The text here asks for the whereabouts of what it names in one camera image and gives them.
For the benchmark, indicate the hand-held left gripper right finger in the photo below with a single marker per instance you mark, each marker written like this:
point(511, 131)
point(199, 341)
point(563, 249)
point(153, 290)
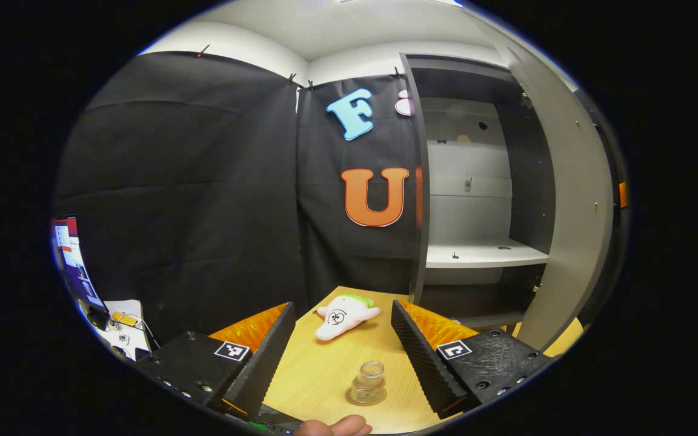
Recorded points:
point(422, 363)

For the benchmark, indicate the round brown coaster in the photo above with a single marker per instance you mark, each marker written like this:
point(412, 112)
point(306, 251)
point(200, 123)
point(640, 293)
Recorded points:
point(351, 399)

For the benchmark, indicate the pink plush toy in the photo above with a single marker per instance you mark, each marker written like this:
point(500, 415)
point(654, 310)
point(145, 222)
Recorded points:
point(346, 315)

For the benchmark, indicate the white cabinet shelf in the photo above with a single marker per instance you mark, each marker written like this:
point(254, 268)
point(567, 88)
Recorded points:
point(482, 255)

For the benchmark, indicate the clear plastic bottle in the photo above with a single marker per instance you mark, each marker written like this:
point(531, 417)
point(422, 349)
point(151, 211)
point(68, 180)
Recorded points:
point(370, 378)

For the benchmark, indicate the grey cabinet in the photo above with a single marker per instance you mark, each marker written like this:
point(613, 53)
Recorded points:
point(531, 181)

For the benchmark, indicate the cluttered white side desk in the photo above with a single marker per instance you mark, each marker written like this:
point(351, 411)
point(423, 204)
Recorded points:
point(122, 330)

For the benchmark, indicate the black backdrop cloth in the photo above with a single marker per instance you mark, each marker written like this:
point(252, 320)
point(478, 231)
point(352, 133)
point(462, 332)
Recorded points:
point(191, 181)

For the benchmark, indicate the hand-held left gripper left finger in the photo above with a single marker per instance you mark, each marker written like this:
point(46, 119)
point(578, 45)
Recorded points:
point(264, 363)

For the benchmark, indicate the computer monitor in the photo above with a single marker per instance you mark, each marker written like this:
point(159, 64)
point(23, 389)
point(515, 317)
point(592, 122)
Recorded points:
point(76, 260)

